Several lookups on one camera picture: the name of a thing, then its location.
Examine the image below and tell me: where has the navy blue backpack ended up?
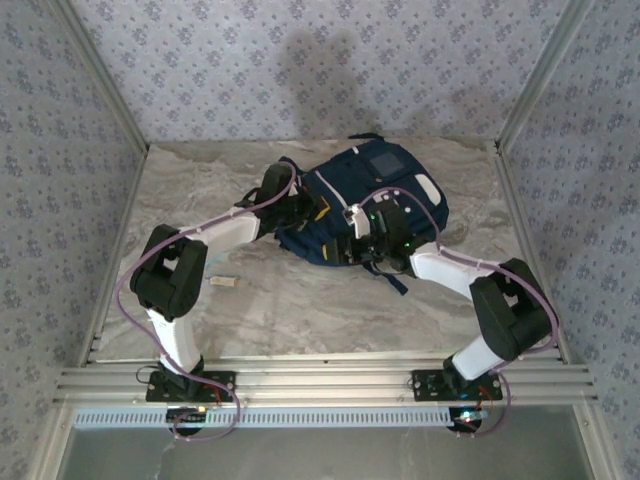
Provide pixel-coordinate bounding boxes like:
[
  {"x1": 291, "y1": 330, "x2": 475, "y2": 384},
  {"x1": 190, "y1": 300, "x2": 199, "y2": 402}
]
[{"x1": 272, "y1": 132, "x2": 450, "y2": 297}]

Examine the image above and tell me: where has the black controller board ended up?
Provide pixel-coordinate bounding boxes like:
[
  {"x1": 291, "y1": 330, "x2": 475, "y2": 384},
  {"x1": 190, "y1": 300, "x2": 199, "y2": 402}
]
[
  {"x1": 166, "y1": 407, "x2": 209, "y2": 436},
  {"x1": 447, "y1": 407, "x2": 489, "y2": 437}
]

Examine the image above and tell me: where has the aluminium front frame rail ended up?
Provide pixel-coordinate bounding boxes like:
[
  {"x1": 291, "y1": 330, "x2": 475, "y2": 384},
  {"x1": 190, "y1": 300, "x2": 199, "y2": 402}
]
[{"x1": 54, "y1": 355, "x2": 599, "y2": 407}]

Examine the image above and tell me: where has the aluminium side rail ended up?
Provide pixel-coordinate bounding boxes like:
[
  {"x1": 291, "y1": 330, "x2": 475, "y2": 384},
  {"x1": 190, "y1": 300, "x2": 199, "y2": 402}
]
[
  {"x1": 492, "y1": 142, "x2": 572, "y2": 364},
  {"x1": 79, "y1": 142, "x2": 151, "y2": 366}
]

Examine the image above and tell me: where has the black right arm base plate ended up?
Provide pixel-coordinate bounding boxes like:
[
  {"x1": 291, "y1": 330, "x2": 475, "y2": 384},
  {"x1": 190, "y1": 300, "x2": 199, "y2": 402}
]
[{"x1": 410, "y1": 368, "x2": 504, "y2": 403}]

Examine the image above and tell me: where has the grey slotted cable duct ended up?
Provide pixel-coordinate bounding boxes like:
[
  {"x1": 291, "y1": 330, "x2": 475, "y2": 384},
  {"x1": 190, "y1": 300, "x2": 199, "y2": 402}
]
[{"x1": 73, "y1": 407, "x2": 454, "y2": 430}]

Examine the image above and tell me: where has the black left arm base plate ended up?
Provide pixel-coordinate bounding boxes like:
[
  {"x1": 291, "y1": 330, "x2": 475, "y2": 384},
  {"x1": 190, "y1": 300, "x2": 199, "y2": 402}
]
[{"x1": 145, "y1": 368, "x2": 237, "y2": 404}]

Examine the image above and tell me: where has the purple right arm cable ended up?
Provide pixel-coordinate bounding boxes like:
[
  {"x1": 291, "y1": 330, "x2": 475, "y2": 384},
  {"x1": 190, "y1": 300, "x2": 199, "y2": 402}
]
[{"x1": 357, "y1": 186, "x2": 561, "y2": 439}]

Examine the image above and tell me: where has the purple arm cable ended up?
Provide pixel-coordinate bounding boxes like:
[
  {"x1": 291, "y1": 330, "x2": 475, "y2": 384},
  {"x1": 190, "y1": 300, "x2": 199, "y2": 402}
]
[
  {"x1": 357, "y1": 186, "x2": 561, "y2": 439},
  {"x1": 115, "y1": 160, "x2": 301, "y2": 443}
]

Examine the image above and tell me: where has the aluminium frame post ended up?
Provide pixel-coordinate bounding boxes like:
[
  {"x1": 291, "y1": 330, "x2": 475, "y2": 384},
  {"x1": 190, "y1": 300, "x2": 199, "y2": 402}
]
[
  {"x1": 49, "y1": 0, "x2": 150, "y2": 151},
  {"x1": 496, "y1": 0, "x2": 597, "y2": 151}
]

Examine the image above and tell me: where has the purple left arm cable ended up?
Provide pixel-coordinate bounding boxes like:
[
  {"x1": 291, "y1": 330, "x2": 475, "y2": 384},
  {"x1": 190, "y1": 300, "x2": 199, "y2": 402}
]
[{"x1": 115, "y1": 160, "x2": 301, "y2": 443}]

